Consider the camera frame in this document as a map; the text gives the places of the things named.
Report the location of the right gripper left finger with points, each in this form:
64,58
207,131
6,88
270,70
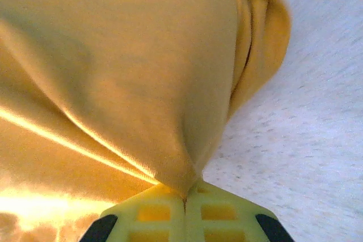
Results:
158,205

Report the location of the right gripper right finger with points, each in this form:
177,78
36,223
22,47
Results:
218,202

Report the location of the yellow t-shirt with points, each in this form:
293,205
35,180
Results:
127,69

